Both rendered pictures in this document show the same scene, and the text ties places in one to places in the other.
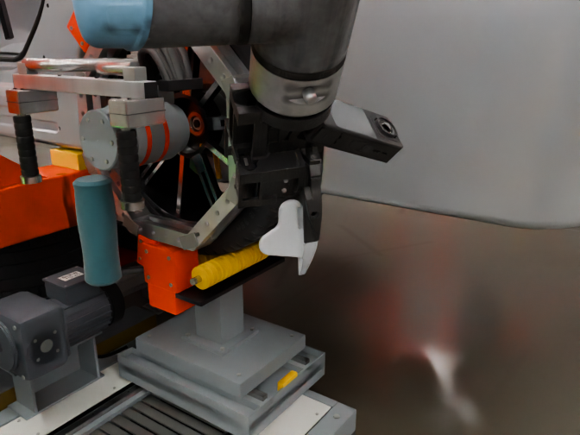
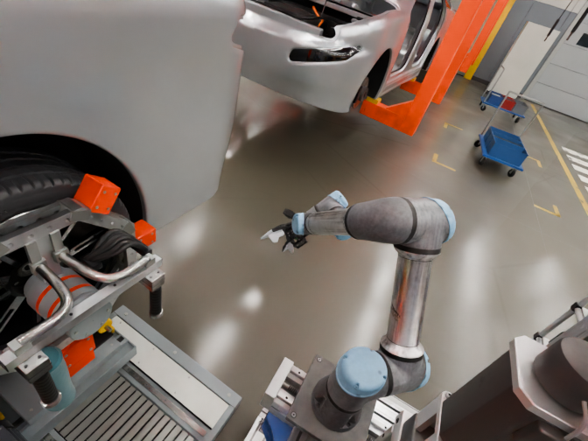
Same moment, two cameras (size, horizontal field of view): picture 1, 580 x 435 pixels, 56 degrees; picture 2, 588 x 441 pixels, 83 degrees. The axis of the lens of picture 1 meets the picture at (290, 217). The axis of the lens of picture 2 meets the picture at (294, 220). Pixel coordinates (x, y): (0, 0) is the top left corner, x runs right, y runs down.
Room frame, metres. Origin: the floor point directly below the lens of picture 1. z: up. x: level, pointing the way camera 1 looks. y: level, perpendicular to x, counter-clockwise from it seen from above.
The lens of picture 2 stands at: (0.82, 0.98, 1.79)
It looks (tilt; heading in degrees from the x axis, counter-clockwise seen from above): 38 degrees down; 254
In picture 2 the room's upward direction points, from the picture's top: 18 degrees clockwise
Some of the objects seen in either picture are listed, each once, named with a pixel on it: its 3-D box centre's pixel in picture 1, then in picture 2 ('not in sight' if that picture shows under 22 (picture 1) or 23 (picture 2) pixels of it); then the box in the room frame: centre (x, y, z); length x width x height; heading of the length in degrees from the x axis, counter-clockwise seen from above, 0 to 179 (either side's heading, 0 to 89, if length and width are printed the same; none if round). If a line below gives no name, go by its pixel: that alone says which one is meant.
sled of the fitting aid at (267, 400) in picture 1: (222, 363); (60, 367); (1.42, 0.20, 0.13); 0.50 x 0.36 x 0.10; 55
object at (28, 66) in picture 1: (79, 48); (27, 293); (1.23, 0.45, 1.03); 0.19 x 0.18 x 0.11; 145
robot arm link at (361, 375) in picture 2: not in sight; (359, 376); (0.41, 0.60, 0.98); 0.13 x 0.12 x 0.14; 13
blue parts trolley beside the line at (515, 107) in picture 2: not in sight; (509, 94); (-5.39, -6.47, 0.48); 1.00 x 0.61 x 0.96; 154
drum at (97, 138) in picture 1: (136, 134); (68, 301); (1.22, 0.34, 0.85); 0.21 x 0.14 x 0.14; 145
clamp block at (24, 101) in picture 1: (32, 99); (27, 359); (1.21, 0.56, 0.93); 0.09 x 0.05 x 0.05; 145
